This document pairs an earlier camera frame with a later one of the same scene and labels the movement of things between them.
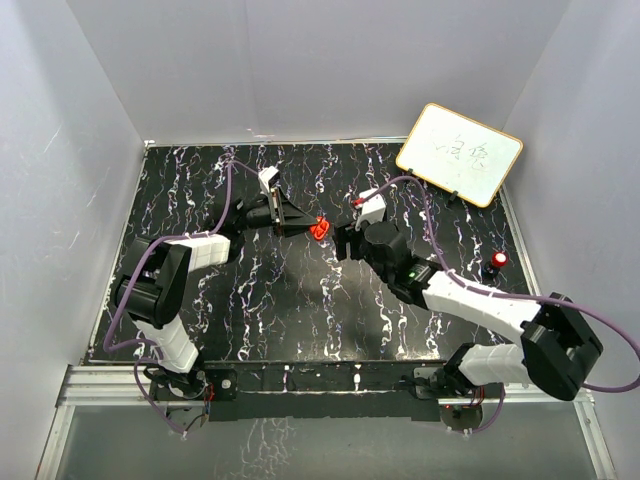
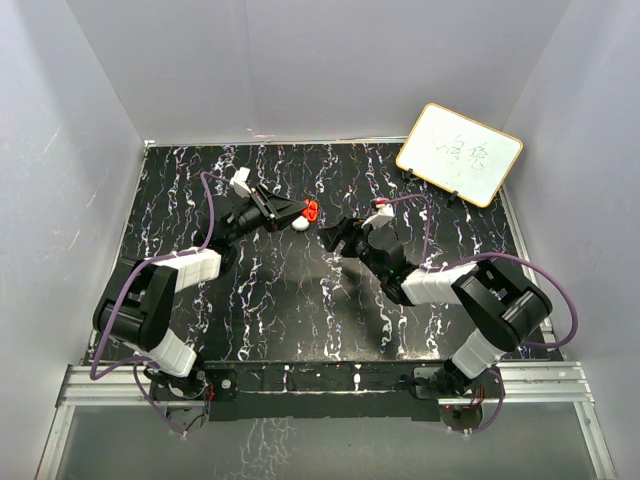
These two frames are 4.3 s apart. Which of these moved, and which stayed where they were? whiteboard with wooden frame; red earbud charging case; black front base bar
Moved: red earbud charging case
Stayed: black front base bar; whiteboard with wooden frame
